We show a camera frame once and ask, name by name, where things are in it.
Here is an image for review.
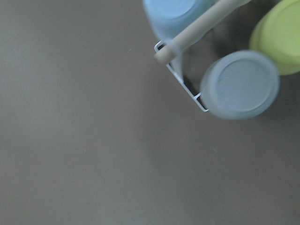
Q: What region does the white wire cup rack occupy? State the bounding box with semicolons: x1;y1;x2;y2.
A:
154;0;249;112

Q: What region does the yellow plastic cup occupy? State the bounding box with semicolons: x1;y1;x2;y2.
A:
249;0;300;75

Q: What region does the light blue plastic cup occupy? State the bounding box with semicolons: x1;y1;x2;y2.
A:
142;0;217;44

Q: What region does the grey plastic cup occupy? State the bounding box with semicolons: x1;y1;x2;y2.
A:
200;50;280;120

